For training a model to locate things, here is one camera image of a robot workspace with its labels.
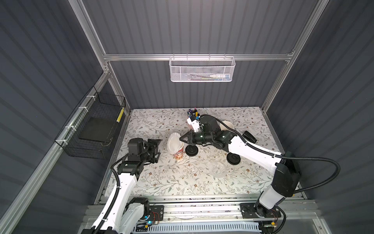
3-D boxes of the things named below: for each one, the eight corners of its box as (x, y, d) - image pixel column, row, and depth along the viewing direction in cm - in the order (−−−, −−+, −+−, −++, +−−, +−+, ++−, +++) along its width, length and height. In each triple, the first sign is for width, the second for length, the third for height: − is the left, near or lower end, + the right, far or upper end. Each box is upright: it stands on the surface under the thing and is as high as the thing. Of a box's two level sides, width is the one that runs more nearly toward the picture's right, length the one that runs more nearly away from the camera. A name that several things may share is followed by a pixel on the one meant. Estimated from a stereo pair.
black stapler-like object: (251, 145, 101) (253, 142, 98) (241, 135, 107) (242, 132, 104) (255, 142, 103) (257, 140, 100) (245, 132, 108) (247, 130, 105)
